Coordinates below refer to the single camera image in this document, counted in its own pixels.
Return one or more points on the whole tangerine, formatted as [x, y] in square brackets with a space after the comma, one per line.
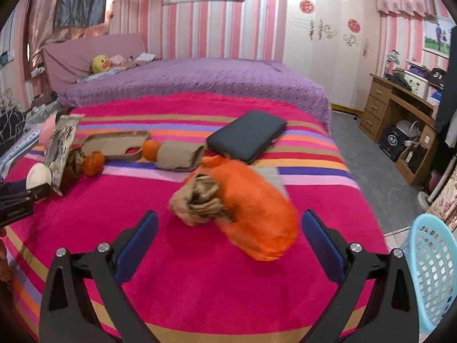
[151, 149]

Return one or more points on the framed portrait wall picture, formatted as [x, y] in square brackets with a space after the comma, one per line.
[439, 37]

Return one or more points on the pink cloth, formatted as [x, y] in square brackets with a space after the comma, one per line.
[119, 60]

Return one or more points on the dark clothes pile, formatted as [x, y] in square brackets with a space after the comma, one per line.
[397, 78]

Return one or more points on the yellow duck plush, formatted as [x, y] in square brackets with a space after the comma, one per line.
[100, 64]

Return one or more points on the light blue plastic basket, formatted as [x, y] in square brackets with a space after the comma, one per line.
[432, 271]

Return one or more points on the pink covered sofa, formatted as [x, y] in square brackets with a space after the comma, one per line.
[78, 53]

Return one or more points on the white cloth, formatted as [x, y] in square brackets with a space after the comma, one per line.
[145, 56]

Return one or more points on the white round object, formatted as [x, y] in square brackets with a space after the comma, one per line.
[39, 175]

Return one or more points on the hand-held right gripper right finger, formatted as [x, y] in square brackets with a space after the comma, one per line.
[321, 246]

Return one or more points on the wooden desk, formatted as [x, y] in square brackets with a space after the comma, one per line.
[378, 103]

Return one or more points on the black white patterned cushion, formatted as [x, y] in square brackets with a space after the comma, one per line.
[10, 123]

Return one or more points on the tan phone case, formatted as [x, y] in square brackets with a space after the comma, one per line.
[114, 144]

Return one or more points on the black printed box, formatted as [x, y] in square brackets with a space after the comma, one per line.
[392, 143]

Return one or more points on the striped pink blanket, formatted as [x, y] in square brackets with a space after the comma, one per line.
[200, 293]

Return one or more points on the brown paper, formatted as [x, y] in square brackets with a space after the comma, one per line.
[198, 200]

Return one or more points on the light blue patterned cloth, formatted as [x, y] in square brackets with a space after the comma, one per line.
[14, 153]

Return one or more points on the person's left forearm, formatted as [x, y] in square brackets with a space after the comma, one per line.
[5, 257]

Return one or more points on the crumpled brown wrapper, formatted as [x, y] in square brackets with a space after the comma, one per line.
[73, 164]

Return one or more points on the purple dotted bedspread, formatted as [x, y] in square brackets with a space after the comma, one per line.
[214, 78]

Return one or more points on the pink cup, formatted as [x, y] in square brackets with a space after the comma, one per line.
[48, 132]

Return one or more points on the printed snack packet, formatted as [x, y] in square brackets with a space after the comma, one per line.
[62, 146]

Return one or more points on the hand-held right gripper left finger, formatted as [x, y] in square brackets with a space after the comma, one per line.
[139, 243]

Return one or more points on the black flat case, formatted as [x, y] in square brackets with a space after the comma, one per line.
[246, 135]

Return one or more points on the white wardrobe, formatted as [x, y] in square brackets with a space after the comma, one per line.
[332, 43]

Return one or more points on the dark hanging garment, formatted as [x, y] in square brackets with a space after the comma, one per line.
[446, 107]

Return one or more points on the pink satin curtain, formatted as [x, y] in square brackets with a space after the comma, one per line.
[43, 18]

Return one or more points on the white storage box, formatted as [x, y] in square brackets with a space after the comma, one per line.
[416, 80]

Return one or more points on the brown cloth pouch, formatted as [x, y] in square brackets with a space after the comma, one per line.
[178, 155]

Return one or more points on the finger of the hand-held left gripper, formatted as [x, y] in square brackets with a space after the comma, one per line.
[39, 190]
[16, 186]

